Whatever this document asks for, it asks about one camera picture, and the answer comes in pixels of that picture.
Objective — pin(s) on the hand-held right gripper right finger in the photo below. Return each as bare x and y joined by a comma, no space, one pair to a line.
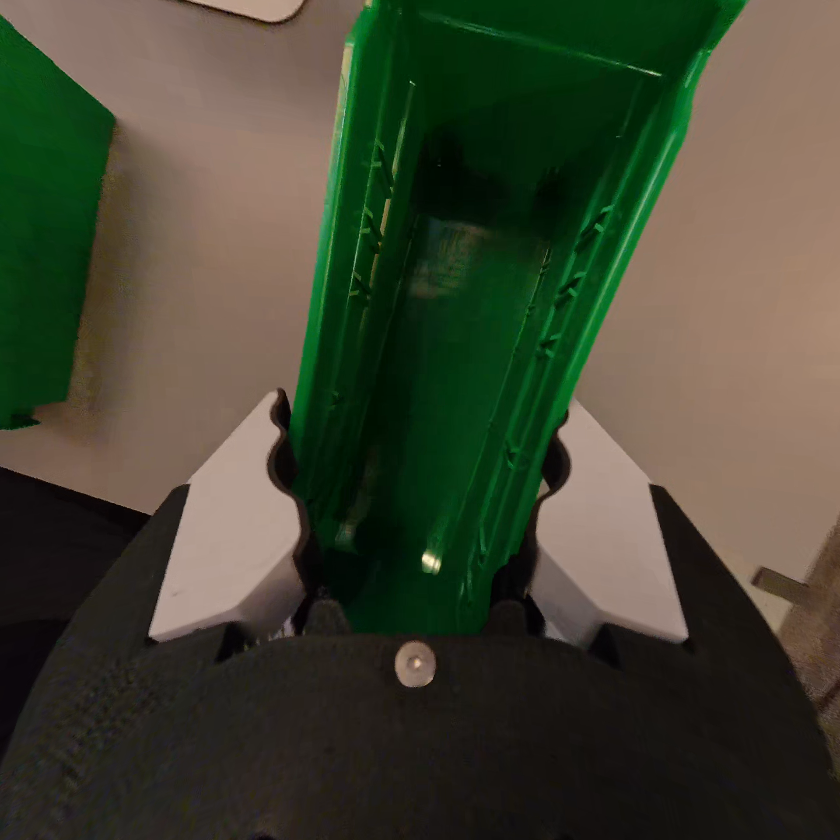
610,538

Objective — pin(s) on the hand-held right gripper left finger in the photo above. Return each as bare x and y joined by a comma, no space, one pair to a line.
216,538

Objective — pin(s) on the green plastic bin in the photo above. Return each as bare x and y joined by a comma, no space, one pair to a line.
46,249
446,394

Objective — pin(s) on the person's dark clothing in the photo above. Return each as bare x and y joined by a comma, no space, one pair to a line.
52,558

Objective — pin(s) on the grey metal bar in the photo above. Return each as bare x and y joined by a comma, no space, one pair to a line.
781,586

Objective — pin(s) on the white stand base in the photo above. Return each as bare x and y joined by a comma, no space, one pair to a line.
249,8

